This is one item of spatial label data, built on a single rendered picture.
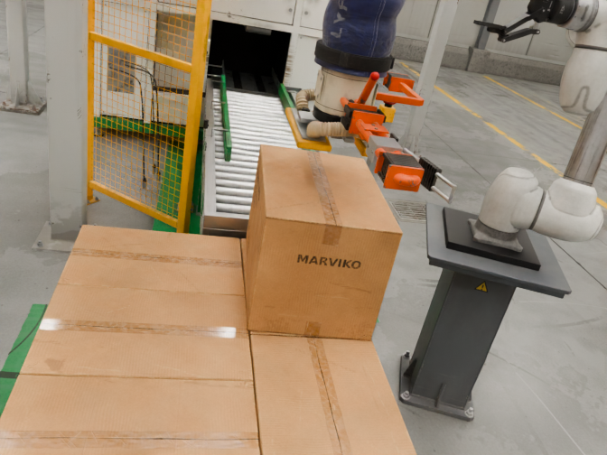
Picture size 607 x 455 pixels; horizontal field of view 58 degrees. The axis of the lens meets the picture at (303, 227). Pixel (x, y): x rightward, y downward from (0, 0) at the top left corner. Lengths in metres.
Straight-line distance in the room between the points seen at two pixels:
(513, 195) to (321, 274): 0.80
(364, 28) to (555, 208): 0.96
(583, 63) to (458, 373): 1.34
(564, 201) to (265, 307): 1.10
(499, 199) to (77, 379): 1.48
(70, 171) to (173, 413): 1.78
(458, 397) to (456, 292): 0.51
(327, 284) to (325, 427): 0.41
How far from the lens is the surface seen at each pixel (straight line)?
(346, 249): 1.59
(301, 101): 1.81
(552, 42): 12.97
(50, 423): 1.47
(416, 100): 1.80
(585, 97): 1.59
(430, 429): 2.42
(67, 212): 3.09
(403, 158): 1.15
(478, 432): 2.50
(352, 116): 1.42
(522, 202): 2.09
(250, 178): 2.79
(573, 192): 2.10
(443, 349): 2.34
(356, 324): 1.75
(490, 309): 2.24
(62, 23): 2.79
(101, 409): 1.48
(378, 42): 1.59
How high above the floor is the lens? 1.62
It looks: 27 degrees down
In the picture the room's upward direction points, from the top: 12 degrees clockwise
